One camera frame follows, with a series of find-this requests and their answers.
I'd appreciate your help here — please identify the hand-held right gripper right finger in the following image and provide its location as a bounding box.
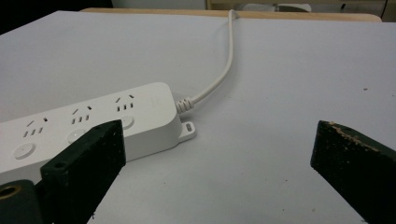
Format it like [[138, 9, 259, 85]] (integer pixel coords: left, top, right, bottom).
[[310, 119, 396, 224]]

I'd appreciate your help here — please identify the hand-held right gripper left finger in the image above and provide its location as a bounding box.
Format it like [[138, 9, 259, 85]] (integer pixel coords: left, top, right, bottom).
[[40, 119, 127, 224]]

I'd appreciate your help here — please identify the white power strip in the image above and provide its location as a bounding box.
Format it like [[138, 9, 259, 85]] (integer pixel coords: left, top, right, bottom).
[[0, 81, 198, 185]]

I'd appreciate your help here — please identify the white power strip cable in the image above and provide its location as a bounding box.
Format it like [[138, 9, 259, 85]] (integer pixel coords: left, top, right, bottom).
[[175, 8, 241, 115]]

